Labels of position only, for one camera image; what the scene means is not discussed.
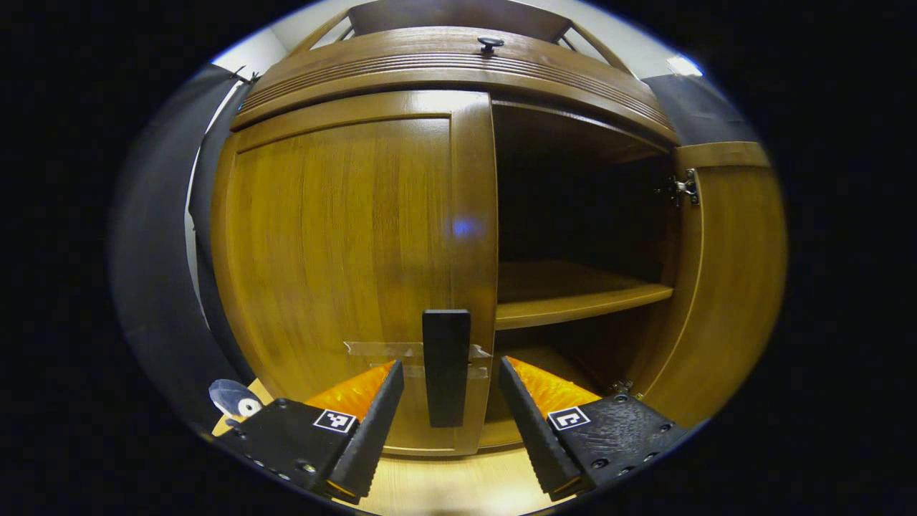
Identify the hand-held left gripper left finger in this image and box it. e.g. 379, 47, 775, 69
215, 360, 405, 505

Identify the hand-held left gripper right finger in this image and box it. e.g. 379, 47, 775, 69
499, 356, 692, 502

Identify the wooden cabinet door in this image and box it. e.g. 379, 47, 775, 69
627, 141, 789, 429
210, 90, 499, 458

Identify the wooden double-door shoe cabinet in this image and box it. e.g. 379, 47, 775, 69
208, 0, 789, 459

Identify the wooden inner shelf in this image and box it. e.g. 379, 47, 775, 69
494, 259, 674, 330

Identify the grey and white object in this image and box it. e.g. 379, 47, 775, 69
209, 379, 264, 420

